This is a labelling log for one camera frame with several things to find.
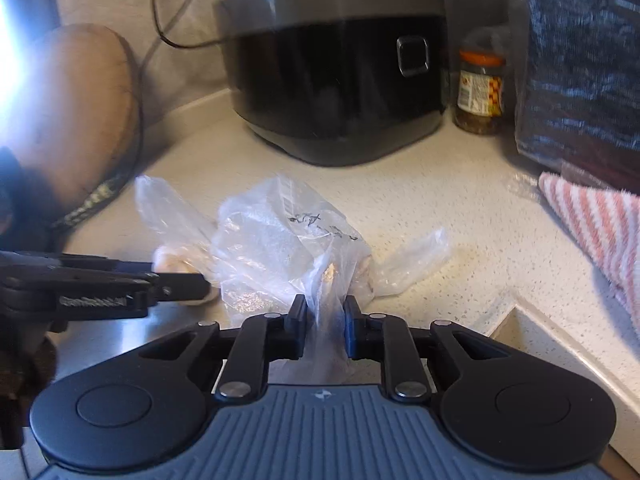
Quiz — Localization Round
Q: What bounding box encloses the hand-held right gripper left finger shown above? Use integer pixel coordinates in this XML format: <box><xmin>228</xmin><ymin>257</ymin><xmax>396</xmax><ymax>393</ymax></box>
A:
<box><xmin>139</xmin><ymin>293</ymin><xmax>309</xmax><ymax>404</ymax></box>

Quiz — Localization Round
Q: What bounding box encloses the pink striped towel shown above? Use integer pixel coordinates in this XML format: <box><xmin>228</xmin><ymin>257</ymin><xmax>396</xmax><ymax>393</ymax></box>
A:
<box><xmin>537</xmin><ymin>170</ymin><xmax>640</xmax><ymax>337</ymax></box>

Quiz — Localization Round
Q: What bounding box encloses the glass jar with orange lid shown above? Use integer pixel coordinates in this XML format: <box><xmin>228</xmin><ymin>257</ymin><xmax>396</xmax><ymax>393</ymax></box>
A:
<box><xmin>453</xmin><ymin>29</ymin><xmax>508</xmax><ymax>137</ymax></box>

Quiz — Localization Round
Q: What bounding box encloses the dark blue glittery bag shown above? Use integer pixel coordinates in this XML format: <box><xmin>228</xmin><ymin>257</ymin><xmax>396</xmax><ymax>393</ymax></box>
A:
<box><xmin>509</xmin><ymin>0</ymin><xmax>640</xmax><ymax>193</ymax></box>

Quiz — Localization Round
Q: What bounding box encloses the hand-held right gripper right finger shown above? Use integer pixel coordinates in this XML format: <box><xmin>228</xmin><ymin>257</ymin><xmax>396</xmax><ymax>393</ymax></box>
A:
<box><xmin>342</xmin><ymin>294</ymin><xmax>504</xmax><ymax>404</ymax></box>

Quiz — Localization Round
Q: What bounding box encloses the pale eggshell piece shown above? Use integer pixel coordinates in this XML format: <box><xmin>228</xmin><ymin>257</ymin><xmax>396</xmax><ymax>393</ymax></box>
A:
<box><xmin>151</xmin><ymin>244</ymin><xmax>222</xmax><ymax>308</ymax></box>

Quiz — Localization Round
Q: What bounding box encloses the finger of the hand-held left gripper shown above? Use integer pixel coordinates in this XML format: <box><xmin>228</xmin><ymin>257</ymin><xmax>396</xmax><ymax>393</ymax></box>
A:
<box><xmin>114</xmin><ymin>270</ymin><xmax>213</xmax><ymax>308</ymax></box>

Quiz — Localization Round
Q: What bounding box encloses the black rice cooker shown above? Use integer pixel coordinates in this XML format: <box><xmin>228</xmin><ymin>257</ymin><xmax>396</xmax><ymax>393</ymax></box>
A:
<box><xmin>214</xmin><ymin>0</ymin><xmax>452</xmax><ymax>167</ymax></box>

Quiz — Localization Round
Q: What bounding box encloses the person's left forearm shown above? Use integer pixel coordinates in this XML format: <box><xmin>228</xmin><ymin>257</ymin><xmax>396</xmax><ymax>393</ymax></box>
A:
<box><xmin>0</xmin><ymin>24</ymin><xmax>142</xmax><ymax>241</ymax></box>

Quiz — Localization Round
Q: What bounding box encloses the clear plastic bag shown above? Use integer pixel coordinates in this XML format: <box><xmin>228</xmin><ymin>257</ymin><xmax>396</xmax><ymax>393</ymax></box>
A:
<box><xmin>134</xmin><ymin>172</ymin><xmax>453</xmax><ymax>363</ymax></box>

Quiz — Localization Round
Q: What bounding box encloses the black power cable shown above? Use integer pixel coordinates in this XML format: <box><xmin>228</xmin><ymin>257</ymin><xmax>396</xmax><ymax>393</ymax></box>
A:
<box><xmin>149</xmin><ymin>0</ymin><xmax>227</xmax><ymax>52</ymax></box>

